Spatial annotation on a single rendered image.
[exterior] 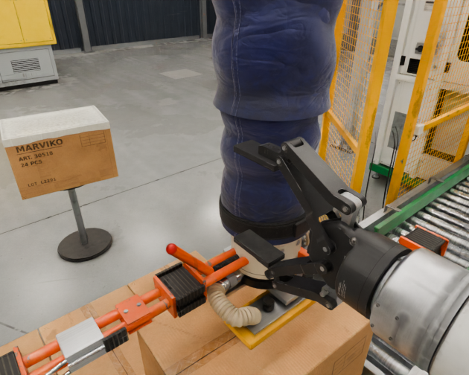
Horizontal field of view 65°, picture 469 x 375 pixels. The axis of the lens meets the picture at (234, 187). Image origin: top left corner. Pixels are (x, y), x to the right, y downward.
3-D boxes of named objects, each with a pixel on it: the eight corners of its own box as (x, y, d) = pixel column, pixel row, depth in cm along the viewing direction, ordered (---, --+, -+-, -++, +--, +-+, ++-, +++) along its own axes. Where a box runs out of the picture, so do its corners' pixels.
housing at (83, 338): (95, 329, 74) (91, 315, 72) (109, 353, 69) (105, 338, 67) (59, 349, 70) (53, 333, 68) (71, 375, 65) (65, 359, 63)
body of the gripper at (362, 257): (379, 269, 29) (293, 218, 35) (361, 339, 33) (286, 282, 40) (425, 233, 33) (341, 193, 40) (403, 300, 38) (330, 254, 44)
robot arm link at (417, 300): (415, 394, 29) (352, 344, 33) (464, 334, 34) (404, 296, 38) (448, 316, 25) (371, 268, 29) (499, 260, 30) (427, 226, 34)
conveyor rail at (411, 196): (464, 172, 307) (472, 151, 297) (471, 174, 303) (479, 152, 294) (263, 309, 179) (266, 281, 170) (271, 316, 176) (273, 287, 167)
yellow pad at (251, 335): (316, 262, 106) (318, 248, 104) (345, 281, 99) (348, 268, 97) (222, 323, 88) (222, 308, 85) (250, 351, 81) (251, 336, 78)
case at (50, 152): (103, 155, 284) (94, 105, 264) (118, 176, 254) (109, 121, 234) (16, 174, 257) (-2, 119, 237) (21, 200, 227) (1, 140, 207)
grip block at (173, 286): (185, 277, 87) (183, 258, 84) (209, 301, 80) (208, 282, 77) (153, 294, 82) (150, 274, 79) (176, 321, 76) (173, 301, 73)
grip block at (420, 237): (412, 239, 99) (416, 224, 96) (444, 255, 93) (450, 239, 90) (395, 251, 94) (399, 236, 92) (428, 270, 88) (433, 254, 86)
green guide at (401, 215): (474, 156, 297) (478, 146, 293) (488, 161, 290) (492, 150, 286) (359, 232, 209) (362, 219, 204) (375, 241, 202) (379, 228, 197)
